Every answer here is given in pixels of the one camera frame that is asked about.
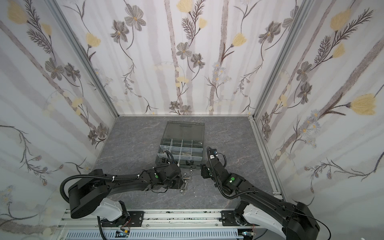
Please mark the white perforated cable duct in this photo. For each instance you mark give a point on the white perforated cable duct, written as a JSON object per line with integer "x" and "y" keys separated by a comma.
{"x": 202, "y": 234}

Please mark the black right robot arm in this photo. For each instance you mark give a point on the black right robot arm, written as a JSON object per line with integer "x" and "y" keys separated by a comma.
{"x": 290, "y": 221}

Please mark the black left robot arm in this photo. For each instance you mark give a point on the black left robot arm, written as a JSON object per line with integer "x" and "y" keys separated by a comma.
{"x": 88, "y": 194}

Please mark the grey plastic organizer box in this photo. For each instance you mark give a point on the grey plastic organizer box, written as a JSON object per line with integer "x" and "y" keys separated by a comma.
{"x": 185, "y": 141}

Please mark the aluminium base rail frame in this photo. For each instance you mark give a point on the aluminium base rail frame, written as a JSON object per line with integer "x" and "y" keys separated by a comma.
{"x": 87, "y": 228}

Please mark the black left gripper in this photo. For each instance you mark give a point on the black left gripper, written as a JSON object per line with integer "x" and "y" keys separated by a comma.
{"x": 180, "y": 181}

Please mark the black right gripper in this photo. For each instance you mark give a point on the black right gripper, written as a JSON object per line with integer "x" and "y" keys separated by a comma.
{"x": 205, "y": 169}

